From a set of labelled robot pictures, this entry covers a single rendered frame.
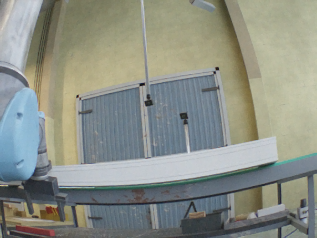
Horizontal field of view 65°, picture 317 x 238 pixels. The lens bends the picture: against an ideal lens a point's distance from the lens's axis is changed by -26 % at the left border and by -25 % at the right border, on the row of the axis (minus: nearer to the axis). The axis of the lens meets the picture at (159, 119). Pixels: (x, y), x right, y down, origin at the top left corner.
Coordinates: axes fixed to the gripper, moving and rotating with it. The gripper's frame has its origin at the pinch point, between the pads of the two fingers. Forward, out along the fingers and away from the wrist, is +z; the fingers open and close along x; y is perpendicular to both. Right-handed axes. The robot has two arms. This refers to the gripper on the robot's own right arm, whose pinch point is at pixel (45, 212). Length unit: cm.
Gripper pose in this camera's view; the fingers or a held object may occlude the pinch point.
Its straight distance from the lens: 100.4
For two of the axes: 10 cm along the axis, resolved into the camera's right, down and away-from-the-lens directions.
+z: 0.0, 9.9, 1.5
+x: 10.0, 0.1, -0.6
